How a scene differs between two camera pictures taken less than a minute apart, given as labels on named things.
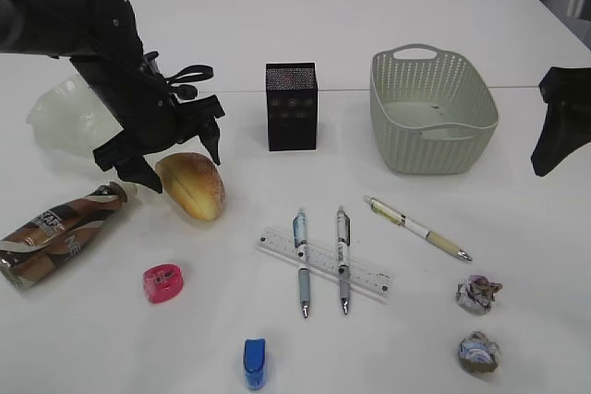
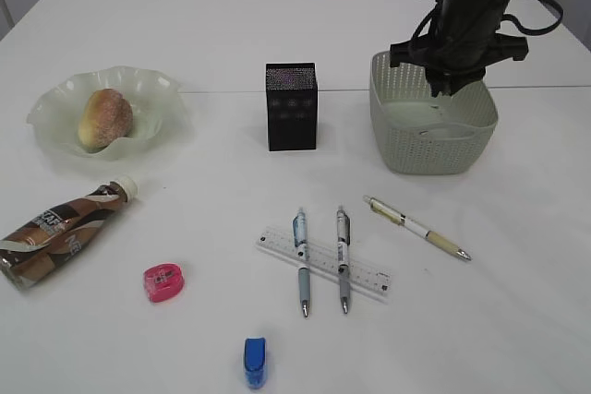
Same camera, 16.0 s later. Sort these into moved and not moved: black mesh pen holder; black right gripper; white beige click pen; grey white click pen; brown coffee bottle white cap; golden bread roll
Moved: golden bread roll; black right gripper
Not moved: white beige click pen; brown coffee bottle white cap; black mesh pen holder; grey white click pen
